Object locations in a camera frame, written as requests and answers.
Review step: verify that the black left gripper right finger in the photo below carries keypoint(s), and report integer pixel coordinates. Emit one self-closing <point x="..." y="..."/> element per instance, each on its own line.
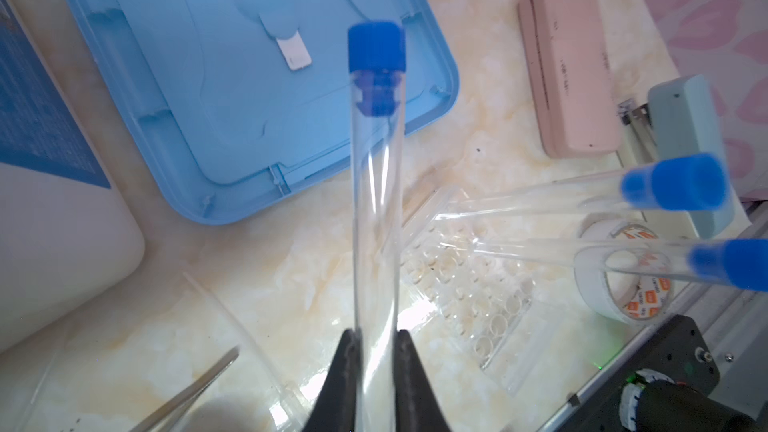
<point x="417" y="409"/>

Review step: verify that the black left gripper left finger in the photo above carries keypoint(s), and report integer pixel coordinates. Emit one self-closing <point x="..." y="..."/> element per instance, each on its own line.
<point x="335" y="406"/>

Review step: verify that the clear acrylic test tube rack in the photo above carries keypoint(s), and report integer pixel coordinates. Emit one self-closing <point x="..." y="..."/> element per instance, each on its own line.
<point x="503" y="309"/>

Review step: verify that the white plastic storage bin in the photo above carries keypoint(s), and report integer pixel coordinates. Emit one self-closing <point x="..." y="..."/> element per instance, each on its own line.
<point x="67" y="234"/>

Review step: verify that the blue capped glass test tube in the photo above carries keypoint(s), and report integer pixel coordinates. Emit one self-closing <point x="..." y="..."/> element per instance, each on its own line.
<point x="685" y="184"/>

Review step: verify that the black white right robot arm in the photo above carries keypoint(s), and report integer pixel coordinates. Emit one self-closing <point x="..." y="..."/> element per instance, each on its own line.
<point x="665" y="385"/>

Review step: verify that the metal tweezers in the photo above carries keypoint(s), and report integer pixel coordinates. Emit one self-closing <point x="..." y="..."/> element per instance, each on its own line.
<point x="170" y="414"/>

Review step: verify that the blue plastic bin lid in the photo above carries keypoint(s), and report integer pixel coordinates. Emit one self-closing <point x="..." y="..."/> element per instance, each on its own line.
<point x="238" y="104"/>

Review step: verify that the pink case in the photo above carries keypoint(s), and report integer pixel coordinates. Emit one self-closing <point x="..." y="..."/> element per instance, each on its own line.
<point x="570" y="77"/>

